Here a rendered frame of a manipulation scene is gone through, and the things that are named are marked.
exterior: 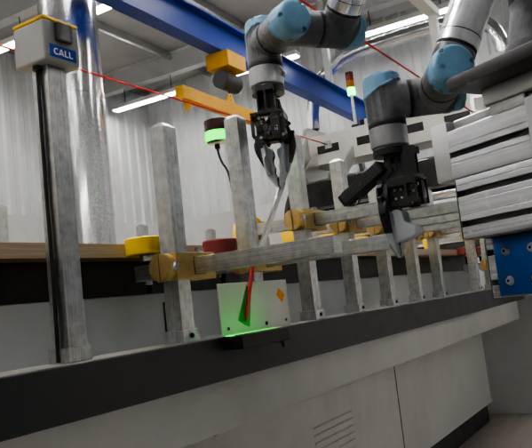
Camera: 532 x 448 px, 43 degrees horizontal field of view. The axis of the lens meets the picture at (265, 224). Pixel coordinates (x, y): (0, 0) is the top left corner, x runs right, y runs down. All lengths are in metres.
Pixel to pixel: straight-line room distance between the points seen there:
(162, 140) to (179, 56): 10.27
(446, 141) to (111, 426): 0.67
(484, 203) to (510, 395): 3.08
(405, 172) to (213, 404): 0.57
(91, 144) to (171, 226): 4.37
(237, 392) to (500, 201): 0.66
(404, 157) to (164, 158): 0.46
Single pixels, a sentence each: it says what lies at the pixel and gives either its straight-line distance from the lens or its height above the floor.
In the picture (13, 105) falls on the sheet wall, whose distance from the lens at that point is 10.96.
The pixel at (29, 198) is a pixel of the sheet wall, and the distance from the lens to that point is 10.71.
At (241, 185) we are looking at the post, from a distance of 1.45.
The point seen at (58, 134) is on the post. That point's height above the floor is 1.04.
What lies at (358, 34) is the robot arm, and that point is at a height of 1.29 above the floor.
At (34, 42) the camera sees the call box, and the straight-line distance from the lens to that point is 1.11.
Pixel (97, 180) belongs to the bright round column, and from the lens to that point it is 5.53.
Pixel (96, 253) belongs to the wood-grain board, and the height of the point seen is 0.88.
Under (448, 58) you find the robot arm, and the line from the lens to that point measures 1.23.
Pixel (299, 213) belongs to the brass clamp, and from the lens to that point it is 1.63.
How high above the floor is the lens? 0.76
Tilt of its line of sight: 6 degrees up
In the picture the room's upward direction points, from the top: 6 degrees counter-clockwise
